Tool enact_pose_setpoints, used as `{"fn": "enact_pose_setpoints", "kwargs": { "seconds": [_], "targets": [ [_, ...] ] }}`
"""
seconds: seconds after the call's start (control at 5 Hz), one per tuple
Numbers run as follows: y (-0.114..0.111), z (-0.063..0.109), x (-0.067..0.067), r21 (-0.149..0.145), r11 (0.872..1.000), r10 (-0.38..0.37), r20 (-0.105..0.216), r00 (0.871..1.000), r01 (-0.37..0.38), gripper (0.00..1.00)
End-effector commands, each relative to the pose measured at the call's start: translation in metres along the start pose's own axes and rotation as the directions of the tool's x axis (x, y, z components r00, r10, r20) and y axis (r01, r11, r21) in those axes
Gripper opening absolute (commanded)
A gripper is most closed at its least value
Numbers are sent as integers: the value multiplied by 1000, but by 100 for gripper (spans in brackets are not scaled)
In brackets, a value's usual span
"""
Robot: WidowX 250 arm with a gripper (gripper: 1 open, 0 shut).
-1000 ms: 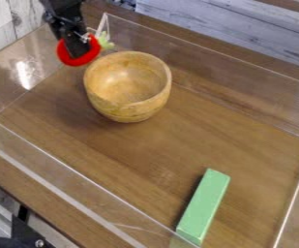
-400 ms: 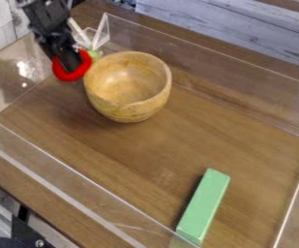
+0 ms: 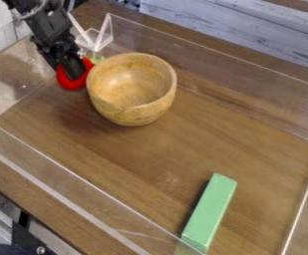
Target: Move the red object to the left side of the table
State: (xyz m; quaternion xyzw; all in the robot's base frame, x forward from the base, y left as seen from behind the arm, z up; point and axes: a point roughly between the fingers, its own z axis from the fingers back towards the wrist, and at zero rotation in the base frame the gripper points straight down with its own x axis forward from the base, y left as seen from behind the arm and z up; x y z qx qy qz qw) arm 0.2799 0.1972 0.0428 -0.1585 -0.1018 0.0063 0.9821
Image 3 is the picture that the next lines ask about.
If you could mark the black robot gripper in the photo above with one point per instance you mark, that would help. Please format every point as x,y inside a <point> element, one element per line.
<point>50,24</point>

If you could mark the red felt strawberry toy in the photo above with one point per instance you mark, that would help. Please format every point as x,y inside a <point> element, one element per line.
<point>77,84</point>

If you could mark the green rectangular block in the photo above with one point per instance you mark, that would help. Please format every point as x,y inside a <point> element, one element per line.
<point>206,215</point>

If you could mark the clear acrylic tray wall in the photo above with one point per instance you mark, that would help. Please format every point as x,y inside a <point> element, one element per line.
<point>118,175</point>

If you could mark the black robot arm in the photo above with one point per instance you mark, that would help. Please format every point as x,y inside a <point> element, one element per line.
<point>19,6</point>

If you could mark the wooden bowl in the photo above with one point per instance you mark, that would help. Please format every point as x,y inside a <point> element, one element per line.
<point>131,88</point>

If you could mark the black table clamp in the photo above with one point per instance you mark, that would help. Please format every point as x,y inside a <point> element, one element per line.
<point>24,240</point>

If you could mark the clear acrylic corner bracket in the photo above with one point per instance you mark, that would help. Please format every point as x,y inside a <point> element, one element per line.
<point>94,39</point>

